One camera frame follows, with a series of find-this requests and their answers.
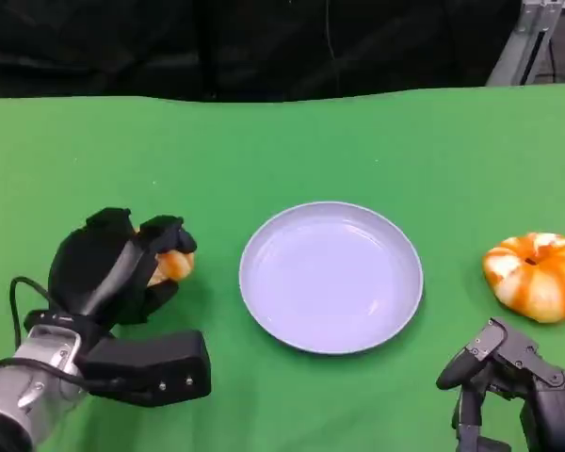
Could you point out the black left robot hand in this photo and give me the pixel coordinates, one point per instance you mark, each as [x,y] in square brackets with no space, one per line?
[89,268]

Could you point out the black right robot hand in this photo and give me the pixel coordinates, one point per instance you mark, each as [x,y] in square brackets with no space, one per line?
[551,405]

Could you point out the green table cloth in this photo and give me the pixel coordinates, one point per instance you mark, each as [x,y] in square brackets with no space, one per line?
[282,150]

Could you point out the black backdrop cloth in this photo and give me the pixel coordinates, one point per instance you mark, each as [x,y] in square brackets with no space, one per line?
[169,47]

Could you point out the lilac plate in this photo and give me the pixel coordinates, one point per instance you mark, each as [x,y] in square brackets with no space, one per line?
[329,280]

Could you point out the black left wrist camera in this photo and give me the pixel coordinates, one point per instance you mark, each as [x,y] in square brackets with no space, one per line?
[160,362]

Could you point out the grey metal frame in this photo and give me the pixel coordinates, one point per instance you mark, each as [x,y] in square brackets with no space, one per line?
[522,42]

